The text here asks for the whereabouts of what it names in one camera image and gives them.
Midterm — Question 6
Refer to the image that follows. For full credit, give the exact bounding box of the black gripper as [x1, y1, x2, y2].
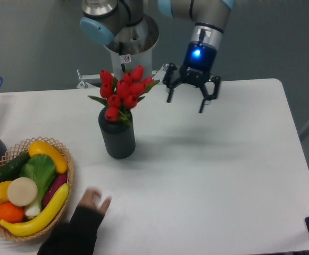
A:
[162, 41, 222, 114]

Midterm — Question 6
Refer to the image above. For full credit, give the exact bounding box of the red tulip bouquet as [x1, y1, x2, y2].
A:
[88, 65, 159, 125]

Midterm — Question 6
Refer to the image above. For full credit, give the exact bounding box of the dark grey ribbed vase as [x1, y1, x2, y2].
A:
[98, 107, 136, 159]

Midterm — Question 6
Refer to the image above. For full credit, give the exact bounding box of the black sleeved forearm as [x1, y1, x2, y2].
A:
[38, 206, 104, 254]

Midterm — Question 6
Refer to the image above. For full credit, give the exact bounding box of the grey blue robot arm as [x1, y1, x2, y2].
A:
[79, 0, 233, 112]

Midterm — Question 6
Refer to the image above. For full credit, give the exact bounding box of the person's hand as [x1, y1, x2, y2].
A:
[78, 188, 112, 215]

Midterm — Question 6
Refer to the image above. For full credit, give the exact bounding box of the purple eggplant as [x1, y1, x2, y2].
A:
[42, 173, 67, 208]

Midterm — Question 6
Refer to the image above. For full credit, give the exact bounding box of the green bok choy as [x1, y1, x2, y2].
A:
[19, 154, 56, 219]

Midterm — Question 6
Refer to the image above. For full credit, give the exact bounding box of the woven wicker basket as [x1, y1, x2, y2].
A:
[0, 137, 74, 242]

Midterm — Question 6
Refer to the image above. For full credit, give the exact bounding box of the green cucumber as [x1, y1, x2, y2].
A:
[0, 153, 30, 183]

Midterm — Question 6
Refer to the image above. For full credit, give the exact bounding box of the beige round disc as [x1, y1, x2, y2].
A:
[7, 177, 38, 207]

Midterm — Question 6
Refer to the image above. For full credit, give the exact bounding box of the orange fruit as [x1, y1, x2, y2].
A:
[0, 202, 24, 225]

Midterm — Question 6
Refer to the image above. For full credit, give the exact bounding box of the yellow banana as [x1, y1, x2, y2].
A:
[0, 183, 69, 237]

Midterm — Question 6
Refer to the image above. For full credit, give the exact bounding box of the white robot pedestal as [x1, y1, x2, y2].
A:
[105, 14, 159, 80]

